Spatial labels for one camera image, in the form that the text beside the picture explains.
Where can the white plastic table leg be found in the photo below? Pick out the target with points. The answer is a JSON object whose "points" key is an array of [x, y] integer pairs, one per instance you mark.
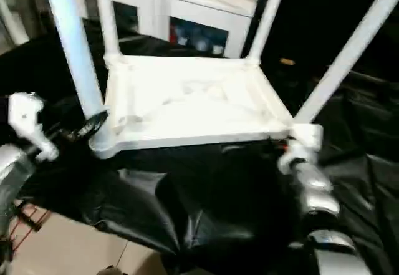
{"points": [[110, 16], [268, 16], [343, 53], [74, 53]]}

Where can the white plastic table top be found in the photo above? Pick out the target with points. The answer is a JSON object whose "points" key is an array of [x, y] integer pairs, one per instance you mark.
{"points": [[187, 100]]}

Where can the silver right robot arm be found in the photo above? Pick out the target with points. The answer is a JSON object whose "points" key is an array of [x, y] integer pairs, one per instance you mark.
{"points": [[315, 181]]}

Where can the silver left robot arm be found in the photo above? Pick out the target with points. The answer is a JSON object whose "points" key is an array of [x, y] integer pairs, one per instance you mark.
{"points": [[12, 169]]}

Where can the black mat cover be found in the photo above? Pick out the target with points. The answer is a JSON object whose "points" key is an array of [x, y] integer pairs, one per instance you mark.
{"points": [[358, 131]]}

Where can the small tan block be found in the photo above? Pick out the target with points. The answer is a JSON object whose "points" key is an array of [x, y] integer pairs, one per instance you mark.
{"points": [[286, 61]]}

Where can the black metal stand leg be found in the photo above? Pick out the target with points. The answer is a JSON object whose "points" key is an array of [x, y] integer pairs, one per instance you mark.
{"points": [[29, 222]]}

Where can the small white cup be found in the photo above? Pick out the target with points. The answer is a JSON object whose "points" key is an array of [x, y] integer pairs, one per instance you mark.
{"points": [[182, 40], [201, 44], [217, 49]]}

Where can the long black pole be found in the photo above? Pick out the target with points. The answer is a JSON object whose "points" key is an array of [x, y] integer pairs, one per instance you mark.
{"points": [[374, 80]]}

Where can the red item in cabinet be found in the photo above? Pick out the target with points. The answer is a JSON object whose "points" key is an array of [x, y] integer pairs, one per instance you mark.
{"points": [[172, 35]]}

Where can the white cabinet with glass doors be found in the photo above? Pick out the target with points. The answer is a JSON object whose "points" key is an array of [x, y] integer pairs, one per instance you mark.
{"points": [[156, 13]]}

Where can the grey metal rack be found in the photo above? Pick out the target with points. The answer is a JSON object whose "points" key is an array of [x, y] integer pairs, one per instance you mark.
{"points": [[18, 7]]}

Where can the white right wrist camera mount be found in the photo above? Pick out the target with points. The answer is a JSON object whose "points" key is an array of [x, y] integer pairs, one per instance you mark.
{"points": [[307, 133]]}

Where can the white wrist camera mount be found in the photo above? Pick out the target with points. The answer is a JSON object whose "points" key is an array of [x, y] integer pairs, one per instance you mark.
{"points": [[307, 133], [25, 116]]}

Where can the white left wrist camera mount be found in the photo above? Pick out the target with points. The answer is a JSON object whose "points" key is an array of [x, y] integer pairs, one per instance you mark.
{"points": [[25, 116]]}

